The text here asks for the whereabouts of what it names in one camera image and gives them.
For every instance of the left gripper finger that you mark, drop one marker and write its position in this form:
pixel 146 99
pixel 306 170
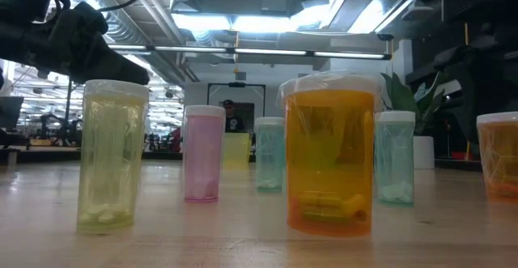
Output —
pixel 121 73

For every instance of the orange pill bottle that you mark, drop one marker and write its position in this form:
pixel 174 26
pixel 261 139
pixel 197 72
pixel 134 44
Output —
pixel 329 158
pixel 499 158

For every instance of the white ball bottom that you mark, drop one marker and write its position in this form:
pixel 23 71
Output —
pixel 111 158

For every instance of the white ball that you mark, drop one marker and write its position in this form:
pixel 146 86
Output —
pixel 202 158
pixel 111 158

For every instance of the teal pill bottle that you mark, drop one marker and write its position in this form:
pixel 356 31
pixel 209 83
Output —
pixel 270 154
pixel 394 158

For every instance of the yellow translucent plastic bin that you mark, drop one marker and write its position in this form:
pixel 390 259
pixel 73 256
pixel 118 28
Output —
pixel 236 150

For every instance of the dark monitor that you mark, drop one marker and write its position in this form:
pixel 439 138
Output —
pixel 10 112

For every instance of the red box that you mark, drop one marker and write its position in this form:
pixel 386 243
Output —
pixel 461 156

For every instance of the red chair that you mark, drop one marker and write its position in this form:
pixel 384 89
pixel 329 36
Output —
pixel 175 138

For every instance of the green plant in white pot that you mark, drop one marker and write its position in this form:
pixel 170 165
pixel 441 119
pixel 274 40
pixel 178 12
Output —
pixel 423 152

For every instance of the person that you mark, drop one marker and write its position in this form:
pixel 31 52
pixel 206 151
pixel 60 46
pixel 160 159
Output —
pixel 233 122

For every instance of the long ceiling light bar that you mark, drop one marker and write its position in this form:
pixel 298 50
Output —
pixel 267 52

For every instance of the black rectangular gantry frame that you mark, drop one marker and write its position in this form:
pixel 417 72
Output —
pixel 236 84

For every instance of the black security camera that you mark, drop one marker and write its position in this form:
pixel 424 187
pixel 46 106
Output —
pixel 384 37

